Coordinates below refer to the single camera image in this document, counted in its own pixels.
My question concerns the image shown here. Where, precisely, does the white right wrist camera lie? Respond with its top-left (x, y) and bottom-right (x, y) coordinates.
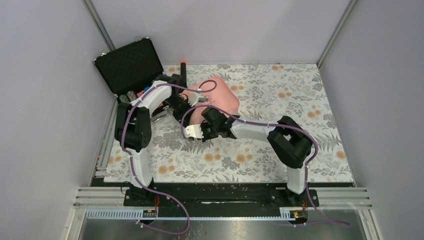
top-left (183, 124), bottom-right (204, 139)

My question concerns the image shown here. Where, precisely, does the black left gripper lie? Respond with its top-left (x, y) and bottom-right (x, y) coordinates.
top-left (165, 95), bottom-right (197, 127)

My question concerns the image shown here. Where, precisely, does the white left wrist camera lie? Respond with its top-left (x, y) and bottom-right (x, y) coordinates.
top-left (187, 92), bottom-right (209, 107)

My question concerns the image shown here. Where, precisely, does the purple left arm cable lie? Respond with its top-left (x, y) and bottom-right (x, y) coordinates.
top-left (119, 79), bottom-right (219, 236)

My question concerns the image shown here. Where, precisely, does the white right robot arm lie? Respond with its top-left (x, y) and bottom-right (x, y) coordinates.
top-left (184, 107), bottom-right (318, 206)

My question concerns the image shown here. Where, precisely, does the black poker chip case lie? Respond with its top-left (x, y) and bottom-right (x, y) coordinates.
top-left (93, 37), bottom-right (164, 103)

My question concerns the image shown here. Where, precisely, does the pink medicine kit bag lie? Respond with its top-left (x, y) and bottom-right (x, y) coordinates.
top-left (182, 76), bottom-right (240, 125)

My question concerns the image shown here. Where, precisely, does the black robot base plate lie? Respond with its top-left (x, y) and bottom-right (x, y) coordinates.
top-left (123, 183), bottom-right (320, 218)

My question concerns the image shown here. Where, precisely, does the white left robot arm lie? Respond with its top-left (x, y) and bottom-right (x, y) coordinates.
top-left (114, 72), bottom-right (191, 206)

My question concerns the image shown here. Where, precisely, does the black orange-tipped thermometer pen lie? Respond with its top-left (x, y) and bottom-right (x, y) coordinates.
top-left (180, 61), bottom-right (187, 88)

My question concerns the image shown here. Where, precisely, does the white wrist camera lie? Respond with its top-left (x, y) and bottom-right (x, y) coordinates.
top-left (183, 124), bottom-right (204, 139)
top-left (187, 92), bottom-right (209, 107)

